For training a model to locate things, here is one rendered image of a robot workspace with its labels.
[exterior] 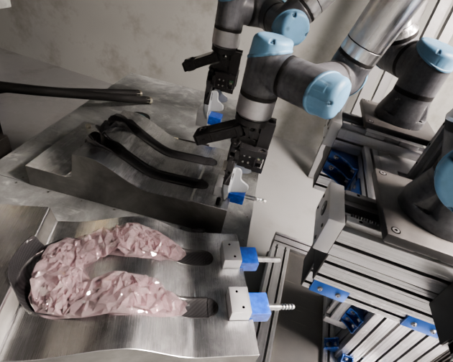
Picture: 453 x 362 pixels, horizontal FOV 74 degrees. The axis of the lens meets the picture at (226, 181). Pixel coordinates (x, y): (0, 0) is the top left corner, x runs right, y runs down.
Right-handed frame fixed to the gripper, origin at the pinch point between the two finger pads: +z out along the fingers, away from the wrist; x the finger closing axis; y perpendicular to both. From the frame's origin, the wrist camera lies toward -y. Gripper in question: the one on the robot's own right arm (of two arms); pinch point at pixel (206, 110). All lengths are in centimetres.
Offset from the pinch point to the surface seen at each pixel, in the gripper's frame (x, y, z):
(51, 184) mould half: -36.0, -29.6, 12.7
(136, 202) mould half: -36.0, -7.4, 11.0
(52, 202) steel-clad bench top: -40, -27, 15
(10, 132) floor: 83, -155, 95
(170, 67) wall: 200, -75, 59
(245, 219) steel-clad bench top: -27.6, 19.7, 15.0
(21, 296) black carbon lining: -66, -14, 8
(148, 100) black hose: 23.0, -28.0, 12.6
